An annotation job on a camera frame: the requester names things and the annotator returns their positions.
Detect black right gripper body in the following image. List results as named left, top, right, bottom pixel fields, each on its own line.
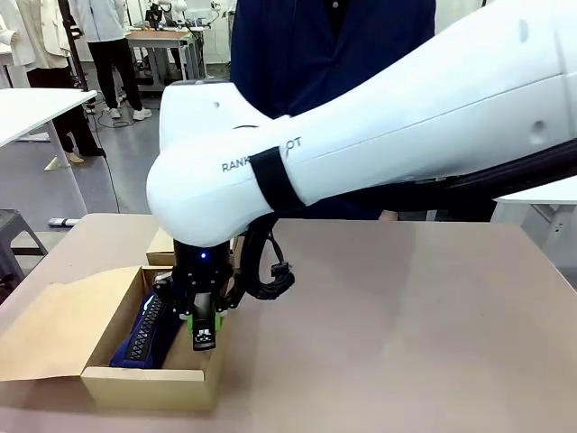
left=172, top=240, right=237, bottom=300

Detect small black item white print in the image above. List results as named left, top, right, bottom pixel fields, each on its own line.
left=192, top=292, right=218, bottom=353

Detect blue and black packet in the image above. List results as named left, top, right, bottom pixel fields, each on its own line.
left=109, top=291, right=188, bottom=372

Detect open brown cardboard box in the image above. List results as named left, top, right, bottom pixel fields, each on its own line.
left=0, top=264, right=232, bottom=411

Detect grey metal stool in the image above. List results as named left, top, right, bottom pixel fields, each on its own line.
left=0, top=208, right=50, bottom=292

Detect white table with white legs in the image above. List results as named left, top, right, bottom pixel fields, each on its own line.
left=0, top=88, right=99, bottom=216

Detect person light jacket white sneakers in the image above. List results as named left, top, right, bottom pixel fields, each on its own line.
left=71, top=0, right=153, bottom=123

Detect person in navy coat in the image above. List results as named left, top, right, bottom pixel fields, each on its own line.
left=228, top=0, right=495, bottom=223

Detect black stand pole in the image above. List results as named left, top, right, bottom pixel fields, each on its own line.
left=61, top=0, right=92, bottom=94

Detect person white coat black trousers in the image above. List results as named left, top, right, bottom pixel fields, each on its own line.
left=24, top=0, right=108, bottom=164

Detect person in white coat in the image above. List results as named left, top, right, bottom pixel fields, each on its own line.
left=0, top=0, right=38, bottom=69

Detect white side table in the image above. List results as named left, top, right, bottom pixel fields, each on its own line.
left=490, top=173, right=577, bottom=290

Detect black looped cable bundle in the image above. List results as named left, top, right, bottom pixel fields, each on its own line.
left=234, top=219, right=298, bottom=302

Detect black velcro strap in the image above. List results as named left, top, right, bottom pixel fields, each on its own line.
left=249, top=146, right=308, bottom=214

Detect thin black floor cable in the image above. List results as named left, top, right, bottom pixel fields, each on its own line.
left=87, top=106, right=122, bottom=214

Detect brown top grey frame table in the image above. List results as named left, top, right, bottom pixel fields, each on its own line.
left=124, top=29, right=209, bottom=95

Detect black cable conduit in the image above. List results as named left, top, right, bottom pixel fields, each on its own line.
left=382, top=137, right=577, bottom=213

